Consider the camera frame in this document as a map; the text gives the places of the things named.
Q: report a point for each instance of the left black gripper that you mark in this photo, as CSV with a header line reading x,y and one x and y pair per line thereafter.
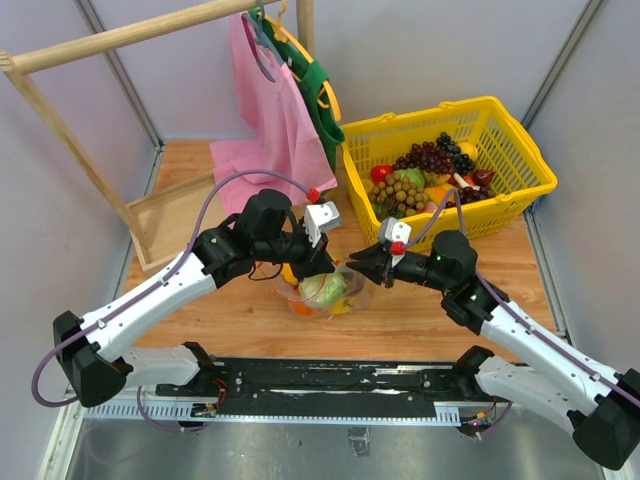
x,y
314,262

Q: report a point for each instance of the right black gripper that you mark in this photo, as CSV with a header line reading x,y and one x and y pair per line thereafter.
x,y
370,264

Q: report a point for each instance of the green cabbage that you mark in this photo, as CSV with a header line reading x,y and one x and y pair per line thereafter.
x,y
322,291

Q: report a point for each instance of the clear zip top bag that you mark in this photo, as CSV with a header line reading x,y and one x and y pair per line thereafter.
x,y
356,289

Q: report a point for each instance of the orange fruit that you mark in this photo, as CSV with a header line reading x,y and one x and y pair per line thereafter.
x,y
302,310

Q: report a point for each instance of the yellow bell pepper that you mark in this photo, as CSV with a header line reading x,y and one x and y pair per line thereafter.
x,y
288,275

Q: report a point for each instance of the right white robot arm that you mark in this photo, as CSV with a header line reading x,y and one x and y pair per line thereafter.
x,y
595,404

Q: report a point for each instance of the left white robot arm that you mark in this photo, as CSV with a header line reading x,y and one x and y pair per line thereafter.
x,y
96,351

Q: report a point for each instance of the brown longan bunch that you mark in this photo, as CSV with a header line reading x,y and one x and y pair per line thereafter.
x,y
397,197

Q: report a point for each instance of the green guava fruit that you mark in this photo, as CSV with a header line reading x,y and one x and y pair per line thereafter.
x,y
416,176

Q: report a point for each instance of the dark purple grape bunch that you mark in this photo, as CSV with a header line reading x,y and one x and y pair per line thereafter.
x,y
441,157

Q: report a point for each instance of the pink shirt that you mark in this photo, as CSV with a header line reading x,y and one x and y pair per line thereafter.
x,y
285,139

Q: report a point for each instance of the yellow peach fruit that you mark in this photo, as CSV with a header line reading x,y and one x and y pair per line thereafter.
x,y
469,149

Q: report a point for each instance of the wooden clothes rack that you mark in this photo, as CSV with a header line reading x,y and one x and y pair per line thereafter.
x,y
184,82

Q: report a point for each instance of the yellow hanger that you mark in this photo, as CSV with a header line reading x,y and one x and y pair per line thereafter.
x,y
327,98

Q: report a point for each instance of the yellow plastic basket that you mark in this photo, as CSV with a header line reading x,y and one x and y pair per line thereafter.
x,y
510,169

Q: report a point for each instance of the green shirt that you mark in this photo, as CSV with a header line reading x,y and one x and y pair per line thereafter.
x,y
309,79

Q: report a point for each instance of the grey hanger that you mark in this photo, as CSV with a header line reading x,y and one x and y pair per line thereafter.
x,y
267,56

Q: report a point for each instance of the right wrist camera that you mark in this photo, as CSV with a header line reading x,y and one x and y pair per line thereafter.
x,y
394,236

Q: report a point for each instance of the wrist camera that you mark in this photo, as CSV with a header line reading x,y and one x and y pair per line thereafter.
x,y
320,217
394,236

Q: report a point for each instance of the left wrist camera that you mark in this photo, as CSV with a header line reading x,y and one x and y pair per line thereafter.
x,y
320,217

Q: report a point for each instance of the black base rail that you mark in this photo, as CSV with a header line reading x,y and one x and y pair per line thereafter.
x,y
332,390

